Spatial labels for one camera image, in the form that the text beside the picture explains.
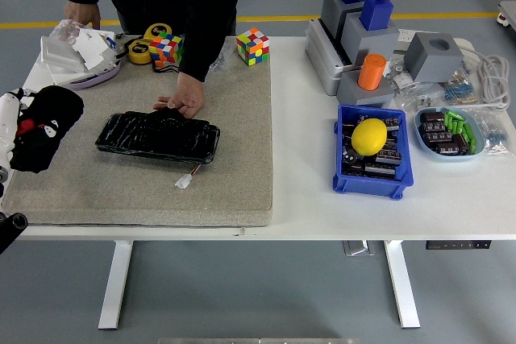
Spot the person's right hand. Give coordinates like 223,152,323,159
64,0,102,31

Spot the white flat plate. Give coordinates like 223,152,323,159
50,65,98,87

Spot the grey block with round hole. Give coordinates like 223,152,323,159
404,31,465,84

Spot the blue plastic bin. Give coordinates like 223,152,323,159
332,104,415,201

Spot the low grey block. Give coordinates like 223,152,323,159
336,71,398,110

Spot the yellow tape measure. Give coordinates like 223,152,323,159
144,23,174,43
127,39,153,65

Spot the metal bracket under table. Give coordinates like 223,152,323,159
342,240,377,257

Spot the black rag with red patch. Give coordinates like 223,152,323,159
8,85,85,174

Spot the person's left hand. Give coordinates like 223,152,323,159
153,73,206,119

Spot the white card sheet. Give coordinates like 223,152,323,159
72,29,118,71

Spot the colourful puzzle cube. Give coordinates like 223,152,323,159
235,27,271,67
149,31,185,69

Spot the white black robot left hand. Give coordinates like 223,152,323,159
0,86,60,170

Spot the white power cable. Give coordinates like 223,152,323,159
459,48,512,110

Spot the yellow lemon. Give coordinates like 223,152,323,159
351,118,389,157

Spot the crumpled clear plastic bag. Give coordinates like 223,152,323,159
50,19,88,43

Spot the small bag of screws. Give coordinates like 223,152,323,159
209,44,237,73

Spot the black table control panel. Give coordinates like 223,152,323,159
426,241,493,251

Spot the grey-brown mat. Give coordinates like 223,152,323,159
2,36,274,228

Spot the orange cylinder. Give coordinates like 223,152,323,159
357,52,388,92

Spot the white cart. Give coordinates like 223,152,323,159
496,0,516,31

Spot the tall grey block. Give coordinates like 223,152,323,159
341,11,401,65
321,0,366,39

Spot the black lanyard strap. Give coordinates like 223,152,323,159
152,62,181,75

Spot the purple tray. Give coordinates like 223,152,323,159
68,60,122,90

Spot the small bag of white parts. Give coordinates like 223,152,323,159
386,60,416,89

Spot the grey metal enclosure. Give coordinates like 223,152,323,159
305,18,356,97

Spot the clear bag of metal parts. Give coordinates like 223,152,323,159
393,81,447,114

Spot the white plug connector with wires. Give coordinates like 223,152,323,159
173,164,202,191

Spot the light blue dish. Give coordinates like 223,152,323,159
414,106,486,163

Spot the white table leg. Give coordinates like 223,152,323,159
383,240,422,329
98,240,135,331

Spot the white flat box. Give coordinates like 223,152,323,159
40,35,88,75

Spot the bag of blue resistors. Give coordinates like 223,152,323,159
469,108,505,156
443,61,481,106

